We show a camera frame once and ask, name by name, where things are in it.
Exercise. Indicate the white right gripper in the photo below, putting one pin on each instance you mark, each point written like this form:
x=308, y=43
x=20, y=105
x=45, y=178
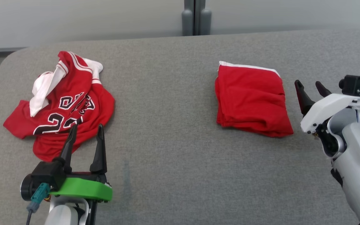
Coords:
x=323, y=109

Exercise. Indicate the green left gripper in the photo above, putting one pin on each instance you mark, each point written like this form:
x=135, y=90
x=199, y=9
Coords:
x=83, y=189

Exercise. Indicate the red shorts white stripes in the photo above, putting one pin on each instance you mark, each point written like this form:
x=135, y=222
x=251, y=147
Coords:
x=252, y=100

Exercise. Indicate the red basketball jersey white sleeves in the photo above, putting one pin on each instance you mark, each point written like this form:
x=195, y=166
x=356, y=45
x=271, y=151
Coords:
x=73, y=90

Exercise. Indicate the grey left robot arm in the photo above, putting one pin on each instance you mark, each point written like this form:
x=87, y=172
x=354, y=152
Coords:
x=61, y=215

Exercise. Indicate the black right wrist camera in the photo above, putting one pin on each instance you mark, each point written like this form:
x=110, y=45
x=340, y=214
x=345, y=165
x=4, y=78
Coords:
x=353, y=84

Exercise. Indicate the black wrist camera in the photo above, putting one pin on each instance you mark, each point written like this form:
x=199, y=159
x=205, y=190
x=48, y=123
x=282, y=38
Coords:
x=45, y=175
x=353, y=84

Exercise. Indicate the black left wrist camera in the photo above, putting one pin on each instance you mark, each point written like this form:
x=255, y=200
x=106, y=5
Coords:
x=45, y=175

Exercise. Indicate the grey partition post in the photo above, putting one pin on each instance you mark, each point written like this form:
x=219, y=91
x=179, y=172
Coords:
x=187, y=22
x=205, y=20

